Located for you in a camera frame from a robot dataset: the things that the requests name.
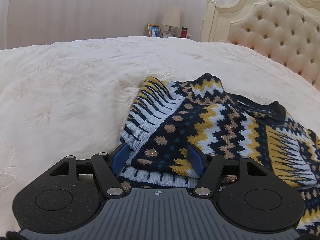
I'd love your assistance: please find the navy yellow patterned knit sweater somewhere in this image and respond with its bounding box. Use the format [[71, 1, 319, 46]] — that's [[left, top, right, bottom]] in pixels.
[[118, 73, 319, 239]]

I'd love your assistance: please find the cream embroidered bedspread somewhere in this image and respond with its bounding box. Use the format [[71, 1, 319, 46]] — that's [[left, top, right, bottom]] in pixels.
[[1, 37, 319, 234]]

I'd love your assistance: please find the red thermos bottle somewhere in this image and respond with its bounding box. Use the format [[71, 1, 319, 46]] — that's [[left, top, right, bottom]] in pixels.
[[180, 27, 188, 38]]

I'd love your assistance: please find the small desk clock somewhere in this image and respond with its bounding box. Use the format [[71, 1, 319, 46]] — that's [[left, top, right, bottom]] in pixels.
[[162, 31, 175, 37]]

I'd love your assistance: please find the gold framed photo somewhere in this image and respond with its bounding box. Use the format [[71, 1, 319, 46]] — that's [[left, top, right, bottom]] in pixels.
[[147, 24, 162, 37]]

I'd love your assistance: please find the beige table lamp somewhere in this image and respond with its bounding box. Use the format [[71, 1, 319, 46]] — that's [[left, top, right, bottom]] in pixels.
[[161, 5, 181, 34]]

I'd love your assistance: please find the cream tufted headboard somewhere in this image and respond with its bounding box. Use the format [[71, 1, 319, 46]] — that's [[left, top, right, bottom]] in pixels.
[[201, 0, 319, 89]]

